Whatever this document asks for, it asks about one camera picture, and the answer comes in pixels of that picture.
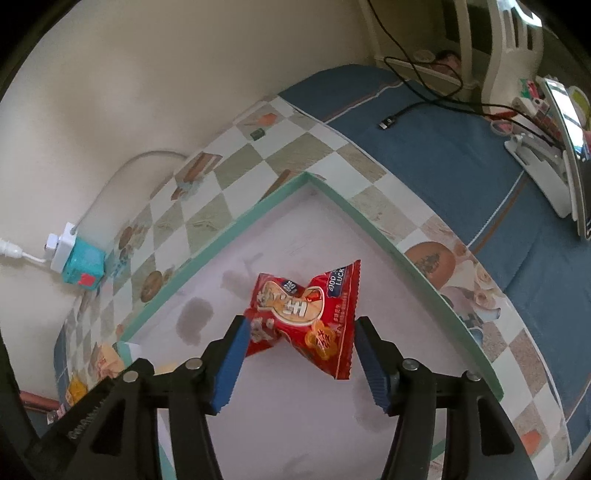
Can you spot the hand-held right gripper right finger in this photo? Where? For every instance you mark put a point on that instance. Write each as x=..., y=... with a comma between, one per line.
x=374, y=369

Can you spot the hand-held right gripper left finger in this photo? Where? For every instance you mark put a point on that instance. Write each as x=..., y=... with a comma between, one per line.
x=231, y=364

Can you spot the red snack packet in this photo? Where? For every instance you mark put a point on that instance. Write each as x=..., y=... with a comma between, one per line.
x=300, y=318

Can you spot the clear tray of snacks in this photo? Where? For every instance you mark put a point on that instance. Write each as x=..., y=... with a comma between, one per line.
x=295, y=221

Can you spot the orange yellow snack packet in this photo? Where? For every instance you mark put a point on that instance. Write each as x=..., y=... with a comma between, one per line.
x=74, y=390

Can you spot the teal box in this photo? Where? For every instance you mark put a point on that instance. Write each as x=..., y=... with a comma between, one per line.
x=85, y=270

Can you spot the checkered blue-bordered tablecloth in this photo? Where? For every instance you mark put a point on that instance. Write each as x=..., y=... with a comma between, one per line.
x=438, y=161

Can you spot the white phone stand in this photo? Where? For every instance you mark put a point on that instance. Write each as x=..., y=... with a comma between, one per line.
x=540, y=170

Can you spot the phone with lit screen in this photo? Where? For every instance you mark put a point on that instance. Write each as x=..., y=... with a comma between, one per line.
x=565, y=120

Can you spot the white plastic shelf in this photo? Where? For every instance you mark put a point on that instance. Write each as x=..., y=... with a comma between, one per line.
x=508, y=46

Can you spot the brown wooden post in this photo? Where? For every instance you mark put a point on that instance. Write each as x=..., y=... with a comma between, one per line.
x=41, y=400

